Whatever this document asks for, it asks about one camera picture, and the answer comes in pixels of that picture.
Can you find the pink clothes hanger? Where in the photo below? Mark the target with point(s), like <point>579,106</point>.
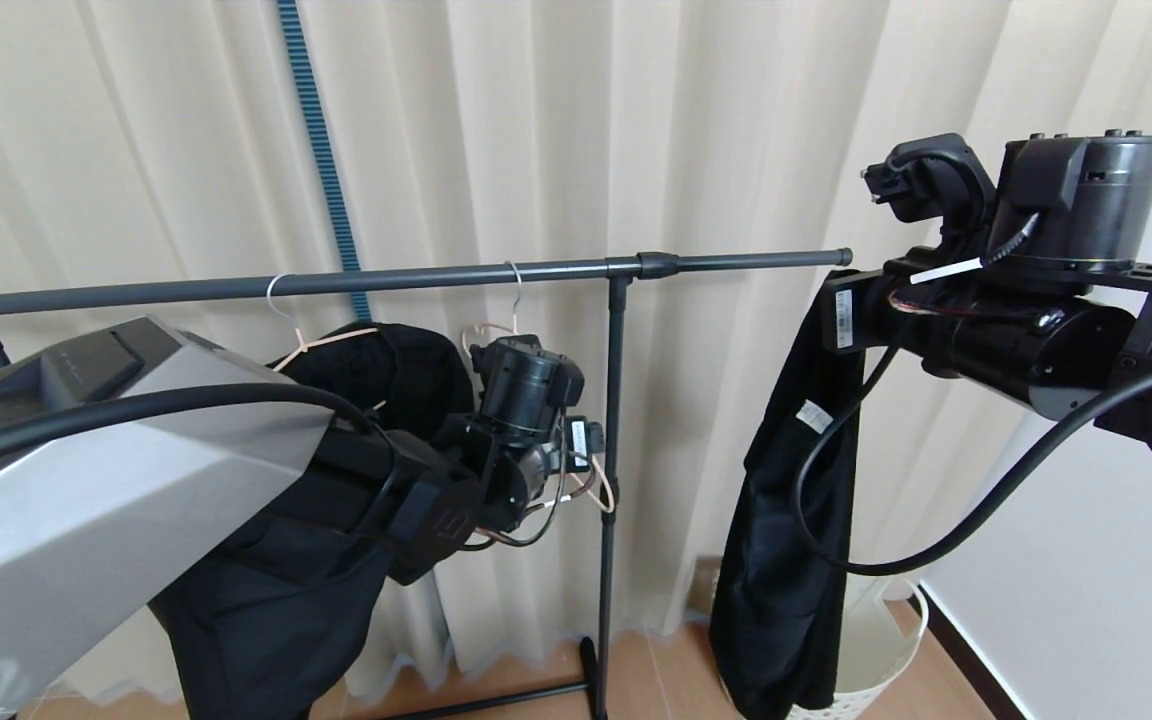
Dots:
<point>302,346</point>
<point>517,300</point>

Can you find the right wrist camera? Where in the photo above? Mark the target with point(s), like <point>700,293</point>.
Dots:
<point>926,180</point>

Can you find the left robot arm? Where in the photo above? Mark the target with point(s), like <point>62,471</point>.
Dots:
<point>86,500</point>

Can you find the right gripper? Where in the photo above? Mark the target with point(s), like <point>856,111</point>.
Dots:
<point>1016,350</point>

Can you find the black t-shirt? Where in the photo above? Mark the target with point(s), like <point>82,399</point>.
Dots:
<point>776,600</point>

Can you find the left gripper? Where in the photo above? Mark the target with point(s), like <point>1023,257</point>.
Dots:
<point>536,480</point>

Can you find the white laundry basket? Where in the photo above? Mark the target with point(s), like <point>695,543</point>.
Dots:
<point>876,660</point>

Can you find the black shorts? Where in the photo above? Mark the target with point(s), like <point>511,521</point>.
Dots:
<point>266,620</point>

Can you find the black clothes rack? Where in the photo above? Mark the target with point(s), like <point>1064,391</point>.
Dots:
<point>436,276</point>

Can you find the beige curtain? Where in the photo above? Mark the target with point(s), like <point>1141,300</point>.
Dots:
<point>536,120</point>

